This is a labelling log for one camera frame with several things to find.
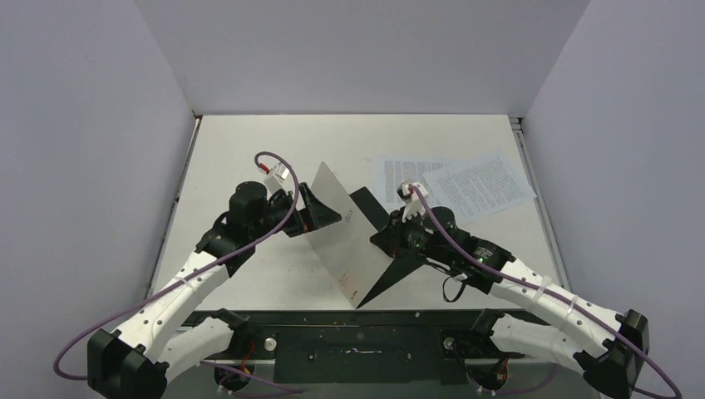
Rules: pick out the left printed paper sheet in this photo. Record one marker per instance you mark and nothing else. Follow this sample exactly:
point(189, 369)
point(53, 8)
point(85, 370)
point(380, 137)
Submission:
point(390, 171)

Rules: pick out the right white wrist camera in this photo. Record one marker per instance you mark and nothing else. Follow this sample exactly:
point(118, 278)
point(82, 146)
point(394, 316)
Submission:
point(413, 194)

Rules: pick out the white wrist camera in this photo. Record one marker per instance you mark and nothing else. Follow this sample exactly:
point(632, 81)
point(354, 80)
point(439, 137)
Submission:
point(275, 178)
point(413, 194)

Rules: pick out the right printed paper sheet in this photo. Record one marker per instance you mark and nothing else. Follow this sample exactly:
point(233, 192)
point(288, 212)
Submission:
point(478, 188)

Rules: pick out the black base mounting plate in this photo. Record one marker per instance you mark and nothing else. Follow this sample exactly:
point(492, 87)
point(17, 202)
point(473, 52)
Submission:
point(361, 347)

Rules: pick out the printed paper sheet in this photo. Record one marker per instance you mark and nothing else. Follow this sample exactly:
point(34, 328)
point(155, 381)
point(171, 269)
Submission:
point(390, 171)
point(478, 188)

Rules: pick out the grey and black folder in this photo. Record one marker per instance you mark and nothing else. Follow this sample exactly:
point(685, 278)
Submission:
point(360, 271)

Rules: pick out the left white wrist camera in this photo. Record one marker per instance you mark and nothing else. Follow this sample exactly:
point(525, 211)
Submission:
point(275, 178)

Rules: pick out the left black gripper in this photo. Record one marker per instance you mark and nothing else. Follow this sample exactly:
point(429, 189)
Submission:
point(315, 214)

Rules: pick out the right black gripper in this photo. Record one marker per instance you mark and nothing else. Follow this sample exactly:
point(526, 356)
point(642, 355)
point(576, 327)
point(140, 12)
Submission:
point(396, 238)

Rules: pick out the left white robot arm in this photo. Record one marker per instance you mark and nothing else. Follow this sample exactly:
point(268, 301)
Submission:
point(182, 286)

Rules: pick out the aluminium frame rail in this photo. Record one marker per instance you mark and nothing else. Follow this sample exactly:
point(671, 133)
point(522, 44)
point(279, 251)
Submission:
point(489, 382)

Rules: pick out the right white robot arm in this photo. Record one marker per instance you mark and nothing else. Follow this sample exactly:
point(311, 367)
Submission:
point(606, 347)

